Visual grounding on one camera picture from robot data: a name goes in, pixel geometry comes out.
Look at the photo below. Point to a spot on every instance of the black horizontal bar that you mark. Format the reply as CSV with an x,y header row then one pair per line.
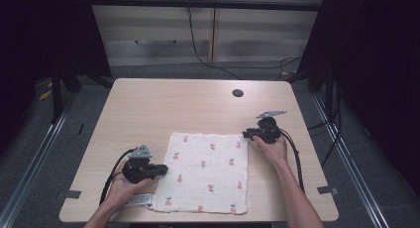
x,y
204,4

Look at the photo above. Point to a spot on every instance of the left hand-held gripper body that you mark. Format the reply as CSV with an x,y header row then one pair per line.
x,y
138,168

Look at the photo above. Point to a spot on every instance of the black metal stand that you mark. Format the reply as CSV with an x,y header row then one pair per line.
x,y
56,99

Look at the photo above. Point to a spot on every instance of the metal floor rail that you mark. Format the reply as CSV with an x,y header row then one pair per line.
x,y
353,168
36,168

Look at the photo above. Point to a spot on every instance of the dark curtain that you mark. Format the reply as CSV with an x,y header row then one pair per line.
x,y
373,72
39,33

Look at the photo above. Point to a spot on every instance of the light grey cabinet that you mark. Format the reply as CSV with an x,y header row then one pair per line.
x,y
158,29

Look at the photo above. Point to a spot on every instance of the grey tape piece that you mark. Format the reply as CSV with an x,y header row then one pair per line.
x,y
71,194
327,190

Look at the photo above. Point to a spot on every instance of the person's right hand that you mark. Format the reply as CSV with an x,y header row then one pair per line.
x,y
275,152

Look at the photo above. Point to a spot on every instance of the person's left hand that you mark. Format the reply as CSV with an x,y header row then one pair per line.
x,y
124,190

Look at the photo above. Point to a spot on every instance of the white muslin cloth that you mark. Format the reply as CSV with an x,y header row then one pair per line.
x,y
204,171

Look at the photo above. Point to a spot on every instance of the yellow floor tape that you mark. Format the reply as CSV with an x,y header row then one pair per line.
x,y
45,95

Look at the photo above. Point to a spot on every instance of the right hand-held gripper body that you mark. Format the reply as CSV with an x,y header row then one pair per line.
x,y
269,130

